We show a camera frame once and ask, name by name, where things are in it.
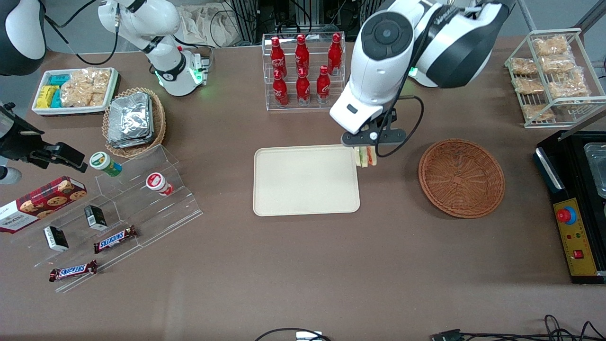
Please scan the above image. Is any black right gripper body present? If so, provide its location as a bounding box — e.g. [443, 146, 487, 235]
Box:
[0, 103, 49, 164]

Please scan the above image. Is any triangle sandwich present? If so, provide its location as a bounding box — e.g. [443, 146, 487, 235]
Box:
[355, 145, 378, 168]

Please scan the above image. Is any white rectangular snack tray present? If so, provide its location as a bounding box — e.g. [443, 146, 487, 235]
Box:
[31, 67, 120, 117]

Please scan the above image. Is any foil wrapped sandwich stack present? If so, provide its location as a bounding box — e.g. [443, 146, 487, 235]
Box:
[107, 92, 155, 149]

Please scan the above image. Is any cream plastic tray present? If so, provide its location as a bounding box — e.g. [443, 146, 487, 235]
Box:
[253, 144, 361, 217]

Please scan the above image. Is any wicker basket with foil packs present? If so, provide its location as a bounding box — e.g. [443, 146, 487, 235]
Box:
[102, 87, 167, 159]

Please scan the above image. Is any empty brown wicker basket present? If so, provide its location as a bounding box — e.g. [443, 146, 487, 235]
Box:
[418, 138, 506, 219]

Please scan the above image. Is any green yogurt cup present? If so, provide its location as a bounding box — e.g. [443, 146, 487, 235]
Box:
[89, 151, 123, 177]

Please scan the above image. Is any red cola bottle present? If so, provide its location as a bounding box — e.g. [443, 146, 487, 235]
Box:
[272, 69, 290, 108]
[294, 34, 310, 74]
[270, 36, 287, 76]
[296, 67, 312, 106]
[316, 65, 331, 105]
[328, 33, 343, 75]

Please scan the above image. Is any clear acrylic bottle rack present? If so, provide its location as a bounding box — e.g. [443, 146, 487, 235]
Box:
[262, 32, 347, 112]

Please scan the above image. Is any yellow snack packet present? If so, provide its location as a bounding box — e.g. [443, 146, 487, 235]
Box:
[36, 85, 60, 109]

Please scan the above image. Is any red tartan cookie box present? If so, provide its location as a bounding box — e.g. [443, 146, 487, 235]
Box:
[0, 176, 88, 234]

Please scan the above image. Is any small black carton box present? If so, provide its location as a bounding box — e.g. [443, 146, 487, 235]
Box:
[84, 204, 108, 232]
[43, 225, 70, 252]

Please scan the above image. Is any clear bag of crackers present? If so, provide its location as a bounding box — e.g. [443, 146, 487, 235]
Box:
[60, 67, 112, 108]

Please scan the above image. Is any red lid yogurt cup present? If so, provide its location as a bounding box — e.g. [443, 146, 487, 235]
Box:
[145, 172, 174, 197]

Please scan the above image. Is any Snickers chocolate bar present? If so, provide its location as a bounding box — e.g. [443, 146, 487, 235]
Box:
[49, 260, 98, 283]
[93, 225, 138, 254]

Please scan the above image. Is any clear acrylic stepped shelf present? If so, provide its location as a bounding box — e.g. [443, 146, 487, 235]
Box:
[9, 144, 204, 293]

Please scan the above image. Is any crumpled translucent plastic bag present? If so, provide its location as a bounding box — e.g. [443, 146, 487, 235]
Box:
[177, 4, 238, 48]

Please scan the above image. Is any clear bag of snacks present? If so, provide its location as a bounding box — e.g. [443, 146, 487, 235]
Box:
[532, 35, 571, 57]
[548, 71, 590, 99]
[539, 54, 576, 74]
[510, 57, 538, 76]
[513, 77, 545, 95]
[520, 103, 555, 122]

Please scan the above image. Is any black countertop appliance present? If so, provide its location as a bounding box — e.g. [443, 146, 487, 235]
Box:
[533, 130, 606, 285]

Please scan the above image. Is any red emergency stop button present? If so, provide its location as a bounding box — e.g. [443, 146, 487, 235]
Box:
[556, 206, 578, 226]

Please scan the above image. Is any yellow control panel box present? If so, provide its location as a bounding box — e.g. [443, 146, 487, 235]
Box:
[553, 197, 598, 277]

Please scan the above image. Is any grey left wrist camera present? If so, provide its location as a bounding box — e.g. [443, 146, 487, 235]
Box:
[340, 128, 407, 146]

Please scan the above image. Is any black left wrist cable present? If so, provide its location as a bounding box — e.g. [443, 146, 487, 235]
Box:
[374, 94, 425, 158]

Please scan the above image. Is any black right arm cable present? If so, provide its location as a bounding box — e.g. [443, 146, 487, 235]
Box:
[45, 0, 119, 66]

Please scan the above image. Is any silver metal frame bar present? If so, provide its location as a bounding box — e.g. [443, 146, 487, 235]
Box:
[558, 105, 606, 142]

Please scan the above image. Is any black cable with white plug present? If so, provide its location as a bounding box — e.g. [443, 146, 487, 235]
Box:
[255, 327, 332, 341]

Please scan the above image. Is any white wire rack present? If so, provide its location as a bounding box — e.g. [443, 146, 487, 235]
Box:
[504, 28, 606, 129]

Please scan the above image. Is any black cable bundle with connector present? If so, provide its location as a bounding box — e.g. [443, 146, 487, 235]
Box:
[430, 314, 606, 341]

